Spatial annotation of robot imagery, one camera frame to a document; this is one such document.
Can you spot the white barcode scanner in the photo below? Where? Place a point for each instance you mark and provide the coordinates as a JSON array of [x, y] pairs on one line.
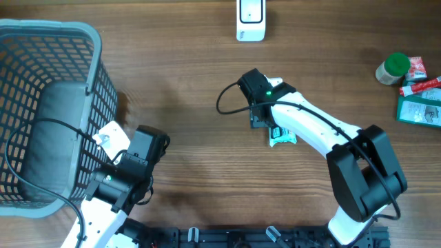
[[250, 20]]

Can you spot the small red candy box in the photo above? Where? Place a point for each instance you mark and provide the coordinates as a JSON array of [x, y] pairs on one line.
[[417, 70]]

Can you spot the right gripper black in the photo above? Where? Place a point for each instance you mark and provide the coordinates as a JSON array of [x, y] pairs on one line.
[[254, 120]]

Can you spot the teal white tissue packet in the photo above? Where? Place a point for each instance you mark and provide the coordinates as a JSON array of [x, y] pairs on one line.
[[281, 135]]

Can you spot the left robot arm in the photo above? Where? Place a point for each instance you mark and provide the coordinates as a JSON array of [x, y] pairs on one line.
[[117, 186]]

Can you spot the long red snack stick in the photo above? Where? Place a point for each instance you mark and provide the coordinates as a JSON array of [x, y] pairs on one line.
[[419, 87]]

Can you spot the green lid white jar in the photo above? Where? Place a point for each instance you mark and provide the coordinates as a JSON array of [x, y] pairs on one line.
[[393, 68]]

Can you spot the grey plastic shopping basket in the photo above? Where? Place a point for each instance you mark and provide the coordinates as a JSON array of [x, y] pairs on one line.
[[55, 95]]

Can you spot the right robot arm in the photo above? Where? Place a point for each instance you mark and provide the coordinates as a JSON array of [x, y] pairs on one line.
[[363, 167]]

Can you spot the green 3M gloves package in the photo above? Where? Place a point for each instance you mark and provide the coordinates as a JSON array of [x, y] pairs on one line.
[[421, 109]]

